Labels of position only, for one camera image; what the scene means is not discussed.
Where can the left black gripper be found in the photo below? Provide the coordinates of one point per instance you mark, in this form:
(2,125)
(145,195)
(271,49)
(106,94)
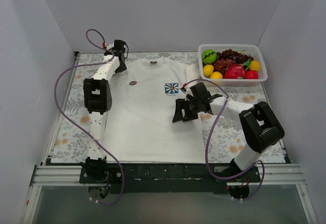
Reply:
(121,66)

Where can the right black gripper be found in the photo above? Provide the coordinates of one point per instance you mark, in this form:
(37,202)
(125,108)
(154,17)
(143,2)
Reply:
(190,108)

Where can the white daisy print t-shirt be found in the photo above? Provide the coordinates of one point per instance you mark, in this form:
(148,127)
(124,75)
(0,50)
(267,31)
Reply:
(139,125)

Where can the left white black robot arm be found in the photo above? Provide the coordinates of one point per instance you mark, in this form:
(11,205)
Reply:
(98,101)

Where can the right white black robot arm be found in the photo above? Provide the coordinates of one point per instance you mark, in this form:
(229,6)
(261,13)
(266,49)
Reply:
(259,124)

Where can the yellow lemon toy left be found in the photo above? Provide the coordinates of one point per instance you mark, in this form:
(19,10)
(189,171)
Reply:
(208,70)

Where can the orange yellow fruit toy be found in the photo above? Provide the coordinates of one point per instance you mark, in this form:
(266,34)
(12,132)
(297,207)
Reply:
(216,75)

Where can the floral patterned table mat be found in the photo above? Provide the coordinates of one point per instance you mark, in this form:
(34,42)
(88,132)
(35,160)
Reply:
(71,145)

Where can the green toy ball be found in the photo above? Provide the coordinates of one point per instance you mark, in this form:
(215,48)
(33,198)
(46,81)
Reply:
(209,56)

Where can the dark red grape bunch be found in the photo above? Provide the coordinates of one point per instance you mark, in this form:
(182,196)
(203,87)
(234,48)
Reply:
(229,57)

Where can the red dragon fruit toy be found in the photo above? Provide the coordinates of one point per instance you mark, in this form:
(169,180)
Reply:
(235,72)

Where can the red apple toy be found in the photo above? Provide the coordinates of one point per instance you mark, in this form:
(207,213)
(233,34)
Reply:
(251,74)

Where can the yellow fruit toy right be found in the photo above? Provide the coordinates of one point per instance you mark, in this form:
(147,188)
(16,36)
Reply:
(255,65)

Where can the white plastic fruit basket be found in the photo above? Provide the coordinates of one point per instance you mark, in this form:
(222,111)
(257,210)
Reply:
(248,49)

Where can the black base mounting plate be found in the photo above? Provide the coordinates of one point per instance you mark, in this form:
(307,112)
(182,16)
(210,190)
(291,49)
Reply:
(158,177)

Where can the aluminium frame rail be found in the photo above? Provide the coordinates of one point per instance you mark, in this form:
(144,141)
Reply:
(68,175)

